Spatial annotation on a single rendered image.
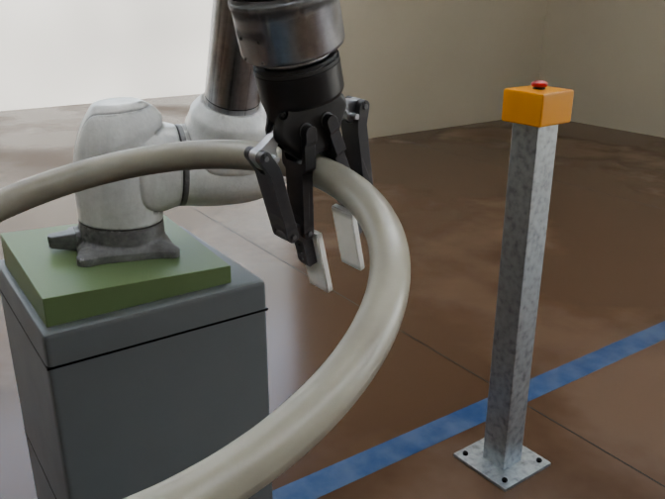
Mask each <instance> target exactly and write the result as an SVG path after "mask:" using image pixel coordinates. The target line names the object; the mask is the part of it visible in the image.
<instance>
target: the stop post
mask: <svg viewBox="0 0 665 499"><path fill-rule="evenodd" d="M573 96H574V90H572V89H565V88H557V87H549V86H547V87H532V86H531V85H529V86H521V87H512V88H506V89H505V90H504V99H503V111H502V120H503V121H505V122H511V123H513V128H512V139H511V150H510V161H509V173H508V184H507V195H506V206H505V217H504V228H503V239H502V250H501V261H500V272H499V284H498V295H497V306H496V317H495V328H494V339H493V350H492V361H491V372H490V383H489V395H488V406H487V417H486V428H485V438H483V439H482V440H480V441H478V442H476V443H474V444H472V445H470V446H468V447H466V448H464V449H461V450H459V451H457V452H455V453H454V454H453V456H455V457H456V458H457V459H459V460H460V461H462V462H463V463H465V464H466V465H467V466H469V467H470V468H472V469H473V470H475V471H476V472H478V473H479V474H480V475H482V476H483V477H485V478H486V479H488V480H489V481H490V482H492V483H493V484H495V485H496V486H498V487H499V488H500V489H502V490H503V491H505V492H506V491H508V490H510V489H511V488H513V487H515V486H516V485H518V484H520V483H522V482H523V481H525V480H527V479H528V478H530V477H532V476H533V475H535V474H537V473H538V472H540V471H542V470H543V469H544V468H546V467H548V466H549V465H550V464H551V462H550V461H548V460H546V459H545V458H543V457H542V456H540V455H538V454H537V453H535V452H533V451H532V450H530V449H528V448H526V447H525V446H523V433H524V424H525V415H526V406H527V397H528V389H529V380H530V371H531V363H532V354H533V345H534V336H535V327H536V318H537V309H538V300H539V291H540V282H541V273H542V265H543V256H544V248H545V239H546V230H547V221H548V212H549V203H550V194H551V185H552V176H553V167H554V159H555V150H556V142H557V133H558V125H559V124H565V123H569V122H570V121H571V113H572V105H573Z"/></svg>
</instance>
